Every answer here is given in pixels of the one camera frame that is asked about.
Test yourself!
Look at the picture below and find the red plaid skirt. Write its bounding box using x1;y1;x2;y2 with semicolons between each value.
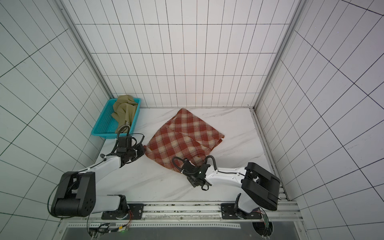
145;109;225;172

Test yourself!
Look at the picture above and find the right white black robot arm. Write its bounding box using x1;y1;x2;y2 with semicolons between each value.
176;156;281;219

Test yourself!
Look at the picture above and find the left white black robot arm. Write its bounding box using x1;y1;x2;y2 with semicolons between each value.
48;135;145;220

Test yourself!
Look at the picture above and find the teal plastic basket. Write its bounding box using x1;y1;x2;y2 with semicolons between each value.
92;97;141;139

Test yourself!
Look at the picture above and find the olive green skirt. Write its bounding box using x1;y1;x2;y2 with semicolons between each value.
111;95;138;133

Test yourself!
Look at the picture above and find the left electronics wiring board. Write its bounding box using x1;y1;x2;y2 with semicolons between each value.
86;210;133;240

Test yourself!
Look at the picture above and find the electronics wiring board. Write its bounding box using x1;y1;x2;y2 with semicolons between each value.
86;210;133;240
252;209;274;240

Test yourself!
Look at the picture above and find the right electronics wiring board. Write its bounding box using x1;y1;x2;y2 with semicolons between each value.
252;209;274;240

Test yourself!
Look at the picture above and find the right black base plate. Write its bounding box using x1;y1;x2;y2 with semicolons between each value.
221;203;262;220

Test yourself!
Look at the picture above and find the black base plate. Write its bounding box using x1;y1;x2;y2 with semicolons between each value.
221;203;262;220
101;203;144;221

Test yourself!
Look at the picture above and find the aluminium mounting rail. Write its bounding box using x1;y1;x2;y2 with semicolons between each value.
61;201;302;224

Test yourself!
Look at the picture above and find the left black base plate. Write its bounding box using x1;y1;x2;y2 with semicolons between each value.
101;203;144;221

